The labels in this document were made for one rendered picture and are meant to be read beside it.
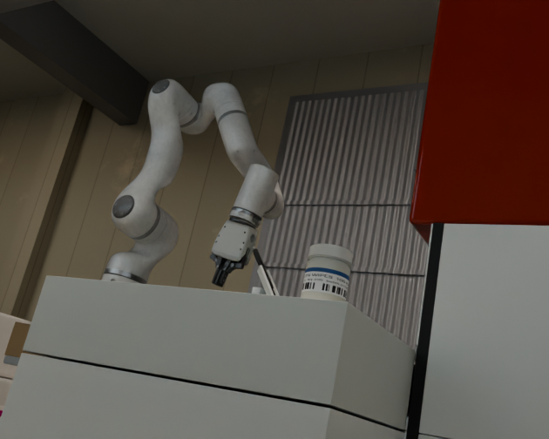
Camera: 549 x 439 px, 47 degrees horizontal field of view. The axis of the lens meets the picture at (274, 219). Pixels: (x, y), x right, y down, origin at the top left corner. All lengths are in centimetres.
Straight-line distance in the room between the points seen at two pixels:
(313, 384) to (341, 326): 9
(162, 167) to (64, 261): 386
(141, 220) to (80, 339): 64
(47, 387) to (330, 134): 355
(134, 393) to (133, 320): 12
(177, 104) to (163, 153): 15
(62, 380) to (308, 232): 320
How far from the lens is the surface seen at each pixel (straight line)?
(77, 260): 556
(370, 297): 392
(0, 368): 349
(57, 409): 119
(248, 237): 164
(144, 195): 178
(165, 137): 190
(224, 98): 187
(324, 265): 98
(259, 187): 166
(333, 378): 91
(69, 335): 121
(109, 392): 112
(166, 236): 184
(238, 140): 176
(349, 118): 452
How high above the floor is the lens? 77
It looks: 18 degrees up
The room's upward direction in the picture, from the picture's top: 12 degrees clockwise
